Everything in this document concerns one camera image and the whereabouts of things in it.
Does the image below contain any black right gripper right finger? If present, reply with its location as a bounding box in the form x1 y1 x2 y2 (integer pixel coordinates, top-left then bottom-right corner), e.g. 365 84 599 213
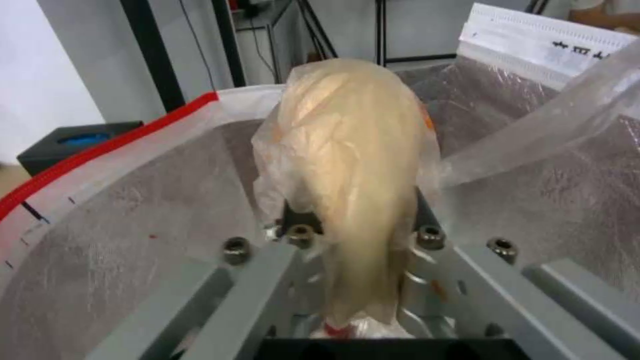
399 187 640 360

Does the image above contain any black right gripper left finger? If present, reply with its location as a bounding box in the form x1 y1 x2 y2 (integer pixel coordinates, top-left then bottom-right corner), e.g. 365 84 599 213
87 200 326 360

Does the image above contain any translucent plastic bag trash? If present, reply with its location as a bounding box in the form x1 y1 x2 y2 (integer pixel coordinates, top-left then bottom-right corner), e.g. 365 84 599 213
251 56 459 338

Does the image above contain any clear plastic strip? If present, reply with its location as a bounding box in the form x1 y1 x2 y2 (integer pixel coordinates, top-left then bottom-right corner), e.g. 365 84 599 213
439 40 640 188

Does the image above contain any black box with blue item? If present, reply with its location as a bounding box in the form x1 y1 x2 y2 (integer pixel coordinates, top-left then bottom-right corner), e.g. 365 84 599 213
16 120 145 178

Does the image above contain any black metal frame stand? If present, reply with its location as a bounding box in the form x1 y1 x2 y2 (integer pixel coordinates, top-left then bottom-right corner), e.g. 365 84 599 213
119 0 459 110

